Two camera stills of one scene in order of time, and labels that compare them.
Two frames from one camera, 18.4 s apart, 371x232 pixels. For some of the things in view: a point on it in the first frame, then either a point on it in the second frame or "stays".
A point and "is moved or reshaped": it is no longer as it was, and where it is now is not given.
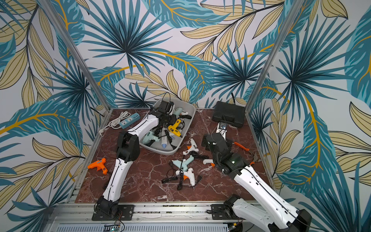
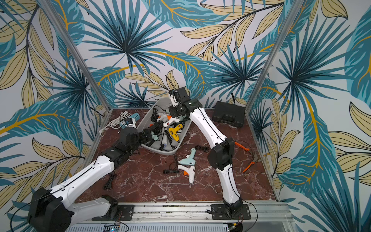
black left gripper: x=174 y=119 → x=144 y=138
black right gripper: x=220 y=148 → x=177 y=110
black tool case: x=232 y=114 stays
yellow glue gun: x=172 y=128 is moved or reshaped
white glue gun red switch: x=194 y=148 is moved or reshaped
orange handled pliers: x=254 y=156 stays
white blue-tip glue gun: x=164 y=140 stays
